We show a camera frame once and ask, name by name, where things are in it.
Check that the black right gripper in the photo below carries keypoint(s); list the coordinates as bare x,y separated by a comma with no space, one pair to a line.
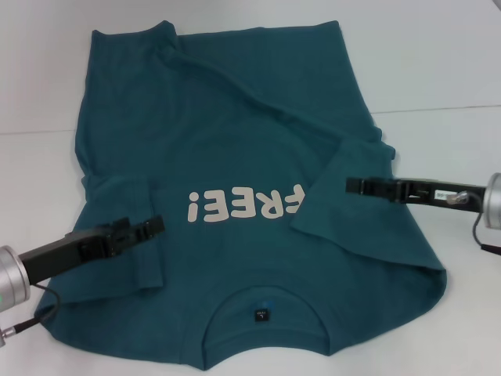
440,201

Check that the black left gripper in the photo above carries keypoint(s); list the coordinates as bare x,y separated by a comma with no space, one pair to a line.
66,252

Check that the teal t-shirt with FREE! print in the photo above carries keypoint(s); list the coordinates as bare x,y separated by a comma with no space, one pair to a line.
235,117

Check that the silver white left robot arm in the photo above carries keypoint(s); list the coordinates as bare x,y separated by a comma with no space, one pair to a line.
13,278

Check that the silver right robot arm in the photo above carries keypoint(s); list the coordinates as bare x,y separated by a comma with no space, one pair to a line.
494,199

